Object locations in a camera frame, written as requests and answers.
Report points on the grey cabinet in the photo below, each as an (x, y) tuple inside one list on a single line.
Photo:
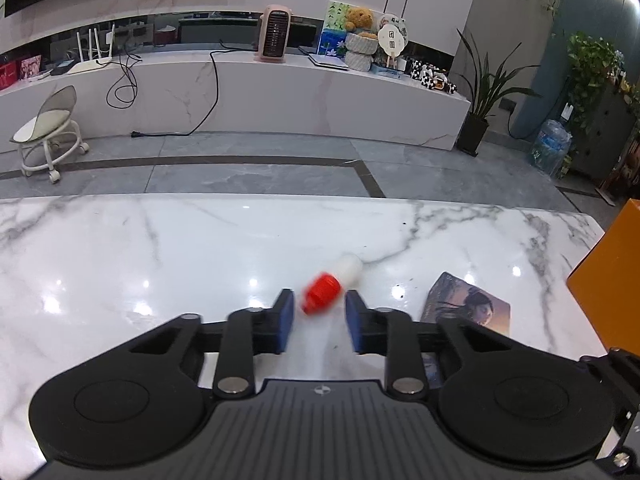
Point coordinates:
[(607, 135)]

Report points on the large blue water bottle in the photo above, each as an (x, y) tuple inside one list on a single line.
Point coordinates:
[(550, 147)]

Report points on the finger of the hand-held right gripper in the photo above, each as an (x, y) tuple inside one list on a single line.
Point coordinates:
[(620, 370)]

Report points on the round white hand fan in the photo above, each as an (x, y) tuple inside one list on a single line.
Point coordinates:
[(392, 40)]

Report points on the pink space heater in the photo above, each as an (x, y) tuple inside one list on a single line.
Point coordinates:
[(272, 35)]

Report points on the blue tissue box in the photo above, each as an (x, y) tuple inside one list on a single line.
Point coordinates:
[(330, 44)]

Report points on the orange cardboard box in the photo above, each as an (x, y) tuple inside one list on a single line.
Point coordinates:
[(610, 285)]

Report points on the potted long-leaf plant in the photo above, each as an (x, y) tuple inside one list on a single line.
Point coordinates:
[(475, 130)]

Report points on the illustrated paperback book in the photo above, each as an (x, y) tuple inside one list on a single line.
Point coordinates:
[(470, 305)]

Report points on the green ivy plant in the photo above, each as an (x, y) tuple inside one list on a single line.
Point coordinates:
[(592, 60)]

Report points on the brown teddy bear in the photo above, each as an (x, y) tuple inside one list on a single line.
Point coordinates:
[(360, 20)]

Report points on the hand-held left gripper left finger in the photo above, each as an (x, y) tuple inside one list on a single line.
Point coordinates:
[(285, 320)]

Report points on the white rolling stool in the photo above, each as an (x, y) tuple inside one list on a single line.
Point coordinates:
[(40, 125)]

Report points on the black wall socket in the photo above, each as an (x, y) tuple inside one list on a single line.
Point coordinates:
[(508, 106)]

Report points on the teddy bear in pot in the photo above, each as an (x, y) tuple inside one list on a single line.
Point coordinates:
[(361, 52)]

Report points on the black and white checkered toys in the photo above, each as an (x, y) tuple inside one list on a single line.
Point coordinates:
[(432, 77)]

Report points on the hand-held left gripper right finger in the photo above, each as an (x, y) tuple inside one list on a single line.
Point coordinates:
[(354, 322)]

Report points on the white bottle with red cap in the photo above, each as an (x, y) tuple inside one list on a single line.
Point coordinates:
[(320, 292)]

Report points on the white marble television console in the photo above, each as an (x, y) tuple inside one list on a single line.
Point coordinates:
[(300, 100)]

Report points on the white laptop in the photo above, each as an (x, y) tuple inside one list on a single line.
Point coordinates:
[(327, 61)]

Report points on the pink gift box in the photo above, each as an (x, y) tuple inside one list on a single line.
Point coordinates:
[(30, 69)]

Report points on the green painting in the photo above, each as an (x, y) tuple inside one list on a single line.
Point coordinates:
[(336, 15)]

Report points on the white router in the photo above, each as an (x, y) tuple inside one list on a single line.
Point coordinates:
[(90, 66)]

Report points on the red gift box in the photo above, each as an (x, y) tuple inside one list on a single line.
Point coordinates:
[(9, 77)]

